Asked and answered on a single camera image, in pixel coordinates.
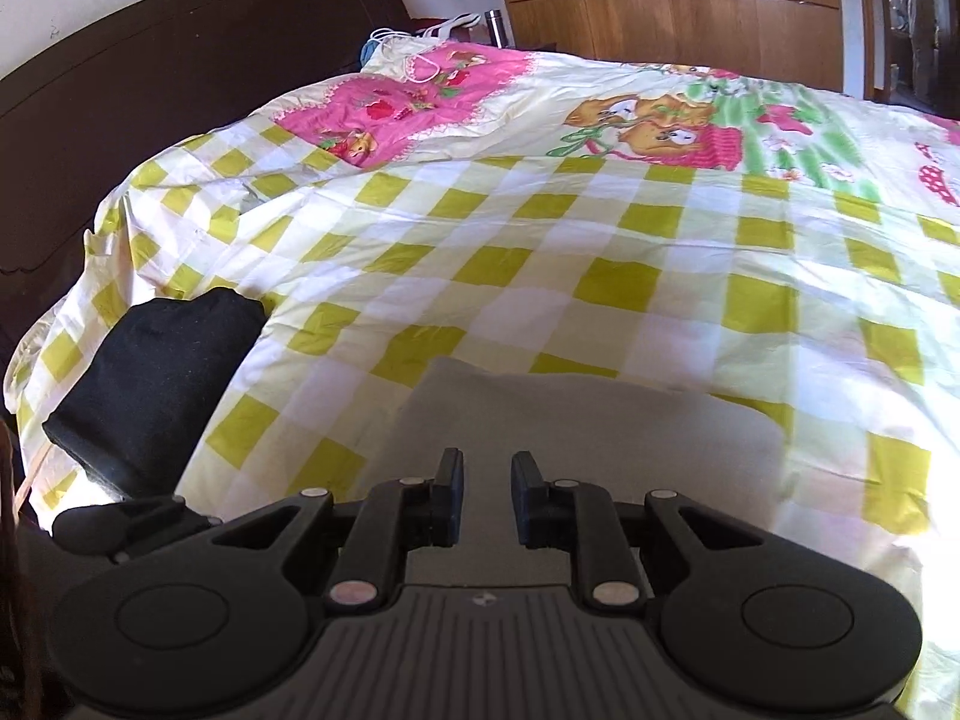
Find printed checkered blanket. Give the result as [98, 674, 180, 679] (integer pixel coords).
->
[4, 41, 960, 720]

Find wooden wardrobe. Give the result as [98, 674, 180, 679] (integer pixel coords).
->
[487, 0, 863, 96]

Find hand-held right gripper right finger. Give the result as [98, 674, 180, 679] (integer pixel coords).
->
[511, 451, 773, 611]

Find white bag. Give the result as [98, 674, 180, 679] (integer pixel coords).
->
[415, 13, 482, 44]

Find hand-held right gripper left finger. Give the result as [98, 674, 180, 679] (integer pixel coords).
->
[202, 448, 463, 611]

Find folded black garment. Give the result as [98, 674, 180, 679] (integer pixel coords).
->
[41, 289, 271, 503]

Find white cord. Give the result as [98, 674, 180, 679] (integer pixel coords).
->
[403, 51, 445, 85]

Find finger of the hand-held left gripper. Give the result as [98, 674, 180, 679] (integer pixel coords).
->
[51, 496, 224, 565]

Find grey pants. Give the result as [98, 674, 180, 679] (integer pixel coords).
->
[375, 356, 788, 587]

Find dark wooden headboard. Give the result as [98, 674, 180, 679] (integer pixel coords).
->
[0, 0, 412, 415]

